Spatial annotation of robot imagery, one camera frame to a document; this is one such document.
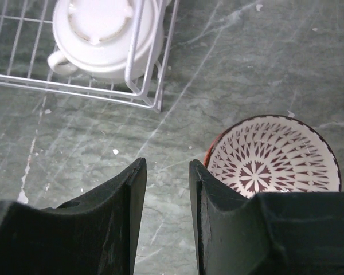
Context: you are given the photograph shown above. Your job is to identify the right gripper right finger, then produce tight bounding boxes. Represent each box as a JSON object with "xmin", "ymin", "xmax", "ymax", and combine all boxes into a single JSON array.
[{"xmin": 189, "ymin": 160, "xmax": 344, "ymax": 274}]

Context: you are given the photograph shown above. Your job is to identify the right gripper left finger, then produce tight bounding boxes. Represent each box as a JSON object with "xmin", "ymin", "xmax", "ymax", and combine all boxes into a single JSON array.
[{"xmin": 0, "ymin": 158, "xmax": 147, "ymax": 274}]

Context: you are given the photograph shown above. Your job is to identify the beige patterned bowl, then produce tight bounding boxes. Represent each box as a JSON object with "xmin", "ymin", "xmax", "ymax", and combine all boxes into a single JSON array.
[{"xmin": 206, "ymin": 115, "xmax": 342, "ymax": 198}]

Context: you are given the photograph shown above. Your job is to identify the red orange patterned bowl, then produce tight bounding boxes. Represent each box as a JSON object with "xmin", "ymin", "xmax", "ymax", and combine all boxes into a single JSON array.
[{"xmin": 204, "ymin": 136, "xmax": 220, "ymax": 167}]

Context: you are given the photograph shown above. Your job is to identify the white wire dish rack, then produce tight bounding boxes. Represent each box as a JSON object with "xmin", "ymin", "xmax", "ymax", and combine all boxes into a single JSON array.
[{"xmin": 0, "ymin": 1, "xmax": 179, "ymax": 112}]

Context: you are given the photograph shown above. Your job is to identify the white handled bowl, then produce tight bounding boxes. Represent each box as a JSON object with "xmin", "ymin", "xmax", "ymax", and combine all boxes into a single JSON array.
[{"xmin": 47, "ymin": 1, "xmax": 164, "ymax": 84}]

